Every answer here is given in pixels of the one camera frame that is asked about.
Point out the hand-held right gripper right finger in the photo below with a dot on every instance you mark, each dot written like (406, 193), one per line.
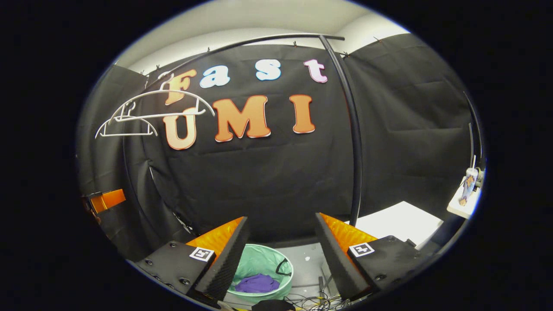
(339, 263)

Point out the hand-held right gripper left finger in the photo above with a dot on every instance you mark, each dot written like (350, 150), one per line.
(224, 263)

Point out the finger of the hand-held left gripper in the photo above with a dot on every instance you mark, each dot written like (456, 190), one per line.
(110, 201)

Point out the green laundry hamper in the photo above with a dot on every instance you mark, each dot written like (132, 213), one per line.
(259, 259)

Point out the purple ribbed shirt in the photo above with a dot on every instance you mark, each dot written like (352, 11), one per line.
(257, 284)

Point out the white plastic clothes hanger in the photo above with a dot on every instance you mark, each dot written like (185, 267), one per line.
(129, 134)
(151, 93)

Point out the black metal clothes rack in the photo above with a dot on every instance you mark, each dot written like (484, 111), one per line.
(355, 151)

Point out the dark object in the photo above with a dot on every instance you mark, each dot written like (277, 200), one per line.
(272, 306)

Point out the white flat board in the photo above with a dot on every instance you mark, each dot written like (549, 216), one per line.
(402, 220)

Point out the black backdrop cloth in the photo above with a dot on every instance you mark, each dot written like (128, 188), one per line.
(268, 181)

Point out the printed bottle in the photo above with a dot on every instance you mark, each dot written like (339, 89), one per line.
(468, 185)

